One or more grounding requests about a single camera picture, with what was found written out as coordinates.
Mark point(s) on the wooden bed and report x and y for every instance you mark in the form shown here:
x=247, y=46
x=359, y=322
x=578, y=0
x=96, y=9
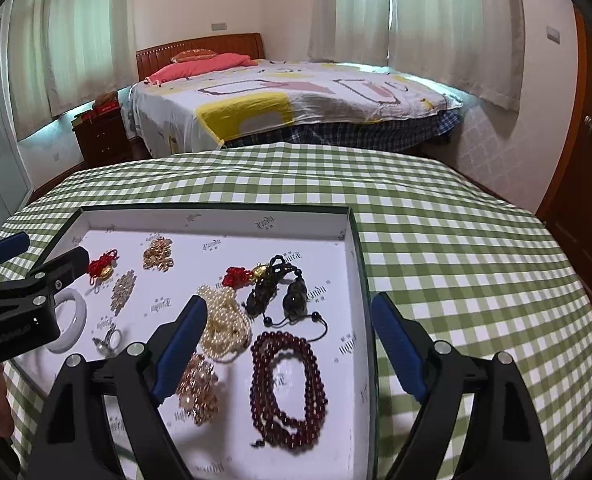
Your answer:
x=201, y=42

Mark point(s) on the red box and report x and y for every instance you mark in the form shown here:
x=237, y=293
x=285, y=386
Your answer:
x=105, y=107

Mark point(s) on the brown wooden door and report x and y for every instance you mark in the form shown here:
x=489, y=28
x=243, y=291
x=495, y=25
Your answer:
x=585, y=170

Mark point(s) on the red patterned pillow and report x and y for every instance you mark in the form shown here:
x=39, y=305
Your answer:
x=192, y=56

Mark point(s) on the red knot gold pendant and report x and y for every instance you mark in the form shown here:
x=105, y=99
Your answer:
x=98, y=265
x=236, y=277

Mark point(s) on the white wall socket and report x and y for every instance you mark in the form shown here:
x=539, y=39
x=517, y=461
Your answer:
x=553, y=35

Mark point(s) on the green checked tablecloth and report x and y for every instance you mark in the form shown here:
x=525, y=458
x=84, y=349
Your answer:
x=450, y=240

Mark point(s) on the pink pillow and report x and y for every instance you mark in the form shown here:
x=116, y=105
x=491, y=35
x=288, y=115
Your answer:
x=201, y=66

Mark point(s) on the blue plaid bed skirt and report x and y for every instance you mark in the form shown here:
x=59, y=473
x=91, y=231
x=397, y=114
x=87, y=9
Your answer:
x=375, y=132

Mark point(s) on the silver rhinestone brooch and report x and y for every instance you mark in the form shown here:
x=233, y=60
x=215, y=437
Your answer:
x=123, y=290

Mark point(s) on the white jade bangle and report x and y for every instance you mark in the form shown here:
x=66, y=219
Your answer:
x=78, y=317

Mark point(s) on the dark wooden nightstand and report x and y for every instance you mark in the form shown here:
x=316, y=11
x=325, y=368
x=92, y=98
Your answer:
x=101, y=135

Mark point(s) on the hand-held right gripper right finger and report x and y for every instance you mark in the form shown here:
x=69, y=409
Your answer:
x=395, y=345

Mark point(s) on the person's left hand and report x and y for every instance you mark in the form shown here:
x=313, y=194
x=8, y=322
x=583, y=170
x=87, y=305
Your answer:
x=0, y=400

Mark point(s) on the printed white bed sheet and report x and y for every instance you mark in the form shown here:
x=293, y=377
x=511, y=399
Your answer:
x=301, y=95

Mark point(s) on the white printed jewelry box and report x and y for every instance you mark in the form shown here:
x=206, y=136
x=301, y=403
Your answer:
x=176, y=225

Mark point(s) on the brown plush toy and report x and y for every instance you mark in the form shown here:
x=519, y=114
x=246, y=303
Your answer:
x=107, y=97

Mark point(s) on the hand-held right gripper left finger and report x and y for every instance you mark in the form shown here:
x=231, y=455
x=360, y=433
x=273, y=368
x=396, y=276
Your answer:
x=181, y=340

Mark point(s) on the white sheer curtain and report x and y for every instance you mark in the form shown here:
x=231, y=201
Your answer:
x=455, y=25
x=31, y=60
x=348, y=10
x=93, y=35

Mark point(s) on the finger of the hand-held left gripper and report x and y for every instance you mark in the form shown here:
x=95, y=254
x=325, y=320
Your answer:
x=8, y=247
x=61, y=267

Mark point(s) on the gold pearl brooch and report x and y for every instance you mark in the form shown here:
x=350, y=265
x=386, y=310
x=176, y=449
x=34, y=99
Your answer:
x=198, y=390

